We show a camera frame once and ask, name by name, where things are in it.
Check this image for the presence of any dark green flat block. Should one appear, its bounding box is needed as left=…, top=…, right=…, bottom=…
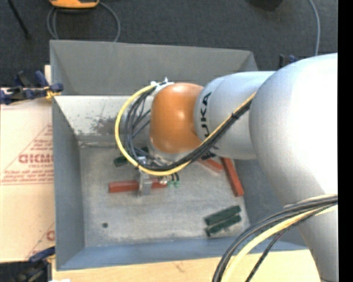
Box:
left=113, top=154, right=129, bottom=167
left=205, top=214, right=243, bottom=238
left=204, top=204, right=242, bottom=226

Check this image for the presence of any red-brown flat block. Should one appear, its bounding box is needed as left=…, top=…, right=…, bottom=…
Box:
left=220, top=157, right=245, bottom=197
left=108, top=178, right=169, bottom=194
left=198, top=156, right=225, bottom=173

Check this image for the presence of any grey metal bin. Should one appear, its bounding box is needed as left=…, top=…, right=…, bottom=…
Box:
left=49, top=39, right=310, bottom=271

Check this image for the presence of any brown cardboard board red print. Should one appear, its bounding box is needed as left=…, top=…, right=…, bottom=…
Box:
left=0, top=64, right=56, bottom=264

